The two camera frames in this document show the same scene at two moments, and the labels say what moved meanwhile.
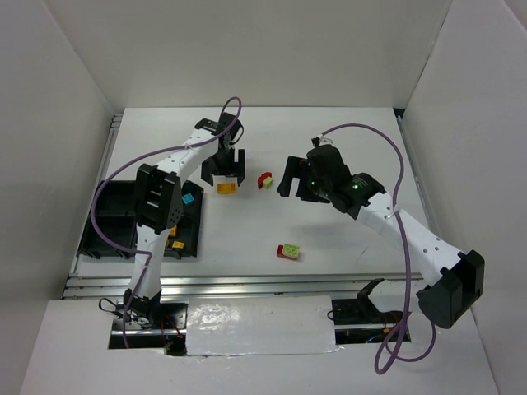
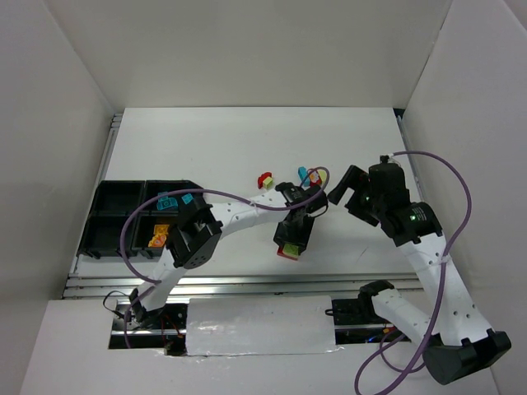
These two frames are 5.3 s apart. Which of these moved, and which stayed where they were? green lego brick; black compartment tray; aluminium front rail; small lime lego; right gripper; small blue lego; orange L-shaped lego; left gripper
Moved: orange L-shaped lego; left gripper; right gripper
Stayed: small lime lego; small blue lego; black compartment tray; green lego brick; aluminium front rail
